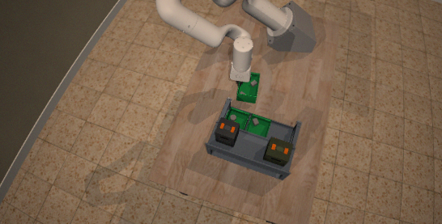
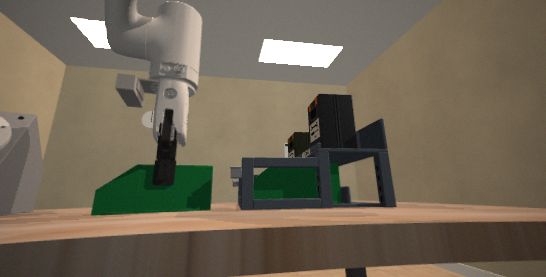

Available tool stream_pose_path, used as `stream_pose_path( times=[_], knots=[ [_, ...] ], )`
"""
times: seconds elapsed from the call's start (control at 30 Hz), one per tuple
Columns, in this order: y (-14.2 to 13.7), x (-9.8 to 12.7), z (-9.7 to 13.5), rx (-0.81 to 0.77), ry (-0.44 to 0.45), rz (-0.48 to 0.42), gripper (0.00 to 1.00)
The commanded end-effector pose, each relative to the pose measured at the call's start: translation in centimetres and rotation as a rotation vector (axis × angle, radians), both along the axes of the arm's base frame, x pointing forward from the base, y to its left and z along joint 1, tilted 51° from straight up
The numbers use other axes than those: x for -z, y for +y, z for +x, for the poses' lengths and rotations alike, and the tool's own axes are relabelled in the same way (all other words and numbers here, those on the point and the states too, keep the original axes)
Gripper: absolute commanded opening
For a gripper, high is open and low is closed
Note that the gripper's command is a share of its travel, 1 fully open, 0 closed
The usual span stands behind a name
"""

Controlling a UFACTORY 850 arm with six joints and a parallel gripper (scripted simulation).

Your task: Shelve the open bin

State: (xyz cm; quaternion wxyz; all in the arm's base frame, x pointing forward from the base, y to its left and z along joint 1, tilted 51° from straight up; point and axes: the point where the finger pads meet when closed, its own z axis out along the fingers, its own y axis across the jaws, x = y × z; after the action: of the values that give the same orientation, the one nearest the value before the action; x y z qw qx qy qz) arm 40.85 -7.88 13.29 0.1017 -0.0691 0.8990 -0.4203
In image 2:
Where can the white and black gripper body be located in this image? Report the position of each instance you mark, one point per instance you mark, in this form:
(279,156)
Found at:
(172,94)

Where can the dark olive tool case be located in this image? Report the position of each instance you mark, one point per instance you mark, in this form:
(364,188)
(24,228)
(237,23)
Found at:
(298,143)

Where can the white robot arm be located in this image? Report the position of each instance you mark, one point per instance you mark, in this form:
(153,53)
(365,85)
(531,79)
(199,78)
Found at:
(171,42)

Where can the black tool case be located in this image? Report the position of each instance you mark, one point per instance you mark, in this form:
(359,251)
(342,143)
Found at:
(331,121)

